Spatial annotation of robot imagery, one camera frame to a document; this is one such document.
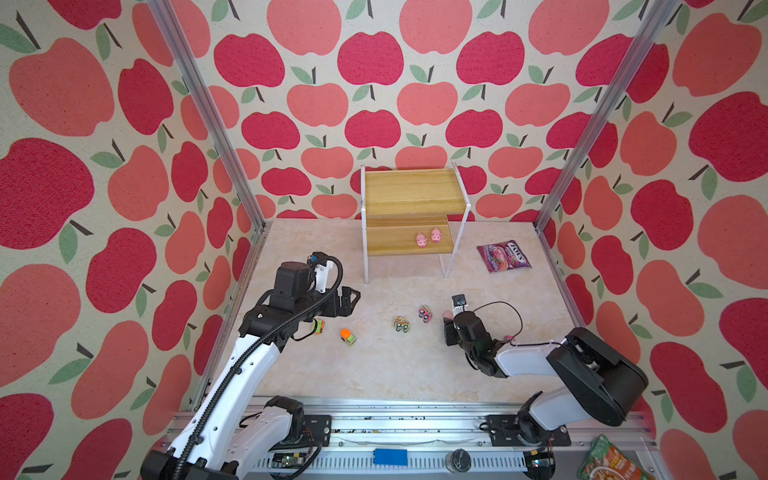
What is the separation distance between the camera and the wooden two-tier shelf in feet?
2.67

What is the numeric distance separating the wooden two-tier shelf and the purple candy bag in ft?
0.75

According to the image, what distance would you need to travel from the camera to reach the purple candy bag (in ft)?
3.52
